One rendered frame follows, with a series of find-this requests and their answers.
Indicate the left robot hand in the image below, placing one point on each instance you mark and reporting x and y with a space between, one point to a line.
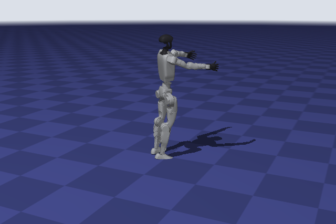
190 54

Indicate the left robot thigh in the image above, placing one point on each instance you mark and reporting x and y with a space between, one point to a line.
162 107

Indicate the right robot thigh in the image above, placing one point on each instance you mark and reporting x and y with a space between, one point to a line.
171 110

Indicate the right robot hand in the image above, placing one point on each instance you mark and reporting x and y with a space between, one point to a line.
213 66

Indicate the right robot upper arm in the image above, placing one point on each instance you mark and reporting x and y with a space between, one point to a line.
176 61

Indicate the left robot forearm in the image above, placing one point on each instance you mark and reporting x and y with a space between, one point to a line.
181 54

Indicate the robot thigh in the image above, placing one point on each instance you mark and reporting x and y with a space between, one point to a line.
162 107
171 110

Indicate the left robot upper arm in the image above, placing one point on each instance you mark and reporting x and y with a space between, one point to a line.
173 52

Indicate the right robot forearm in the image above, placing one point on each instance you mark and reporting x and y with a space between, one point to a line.
196 66

